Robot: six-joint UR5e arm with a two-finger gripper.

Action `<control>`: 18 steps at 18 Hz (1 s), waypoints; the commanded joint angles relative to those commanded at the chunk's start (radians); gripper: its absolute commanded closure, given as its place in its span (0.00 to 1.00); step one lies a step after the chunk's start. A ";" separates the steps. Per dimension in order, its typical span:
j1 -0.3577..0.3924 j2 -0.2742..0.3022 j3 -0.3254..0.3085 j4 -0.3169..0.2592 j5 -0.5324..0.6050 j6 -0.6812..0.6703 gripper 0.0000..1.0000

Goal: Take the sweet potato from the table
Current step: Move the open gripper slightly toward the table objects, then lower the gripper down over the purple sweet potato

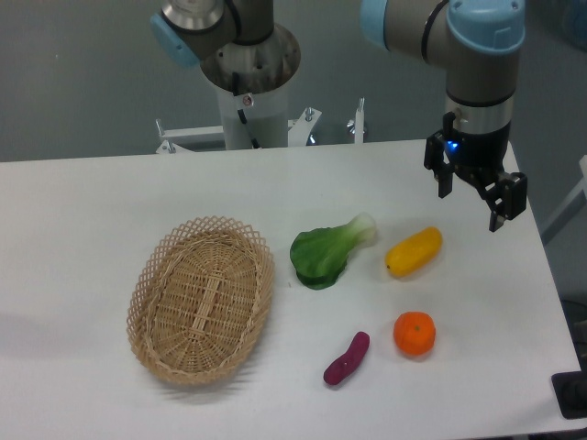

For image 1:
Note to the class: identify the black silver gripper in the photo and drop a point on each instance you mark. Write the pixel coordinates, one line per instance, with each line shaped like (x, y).
(474, 138)

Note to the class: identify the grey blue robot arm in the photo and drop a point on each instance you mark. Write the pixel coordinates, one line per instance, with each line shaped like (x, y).
(477, 43)

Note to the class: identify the purple sweet potato toy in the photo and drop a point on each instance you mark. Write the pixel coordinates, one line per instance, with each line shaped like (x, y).
(347, 363)

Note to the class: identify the orange tangerine toy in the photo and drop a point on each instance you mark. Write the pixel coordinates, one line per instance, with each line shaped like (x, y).
(414, 333)

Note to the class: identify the green bok choy toy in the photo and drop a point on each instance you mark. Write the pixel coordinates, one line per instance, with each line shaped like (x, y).
(319, 256)

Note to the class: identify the black box at table edge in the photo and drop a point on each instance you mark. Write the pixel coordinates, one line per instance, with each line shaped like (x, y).
(570, 390)

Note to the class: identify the woven wicker oval basket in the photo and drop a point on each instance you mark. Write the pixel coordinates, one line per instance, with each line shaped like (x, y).
(201, 301)

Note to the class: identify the white frame at right edge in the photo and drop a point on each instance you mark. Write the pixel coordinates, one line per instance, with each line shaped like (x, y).
(569, 207)

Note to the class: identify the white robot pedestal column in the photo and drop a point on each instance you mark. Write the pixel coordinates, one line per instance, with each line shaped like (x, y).
(255, 78)

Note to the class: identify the white metal base frame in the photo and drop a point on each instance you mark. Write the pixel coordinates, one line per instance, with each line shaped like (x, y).
(242, 133)

